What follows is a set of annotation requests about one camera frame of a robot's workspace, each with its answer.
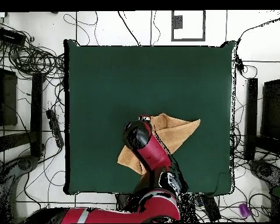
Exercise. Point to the tan terry towel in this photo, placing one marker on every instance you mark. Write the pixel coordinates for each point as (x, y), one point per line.
(177, 130)

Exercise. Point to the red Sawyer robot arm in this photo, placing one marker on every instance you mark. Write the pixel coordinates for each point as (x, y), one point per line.
(154, 151)

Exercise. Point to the dark green table cloth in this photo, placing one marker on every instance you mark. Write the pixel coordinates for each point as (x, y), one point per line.
(177, 93)

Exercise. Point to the long black power strip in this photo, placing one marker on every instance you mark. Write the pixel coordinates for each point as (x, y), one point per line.
(54, 126)

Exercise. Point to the small dark grey box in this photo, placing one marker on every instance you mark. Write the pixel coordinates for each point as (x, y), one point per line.
(177, 22)

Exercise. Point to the small black power adapter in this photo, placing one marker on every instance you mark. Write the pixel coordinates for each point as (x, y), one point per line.
(239, 65)

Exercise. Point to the short black power strip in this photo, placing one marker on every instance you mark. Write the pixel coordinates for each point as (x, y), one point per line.
(211, 207)

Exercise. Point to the grey stand base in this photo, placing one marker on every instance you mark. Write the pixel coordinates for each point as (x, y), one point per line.
(266, 170)
(25, 163)

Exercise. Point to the small purple object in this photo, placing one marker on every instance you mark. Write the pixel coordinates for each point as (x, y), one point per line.
(244, 210)

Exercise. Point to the black rectangular box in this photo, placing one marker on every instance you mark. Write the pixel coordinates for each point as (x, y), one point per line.
(9, 36)

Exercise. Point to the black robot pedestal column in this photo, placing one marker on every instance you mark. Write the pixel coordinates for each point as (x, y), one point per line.
(121, 200)

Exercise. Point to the grey square floor frame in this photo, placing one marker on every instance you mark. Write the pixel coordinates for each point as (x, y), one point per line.
(187, 39)

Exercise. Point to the black metal frame stand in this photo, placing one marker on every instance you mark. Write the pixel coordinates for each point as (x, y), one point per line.
(251, 116)
(36, 112)

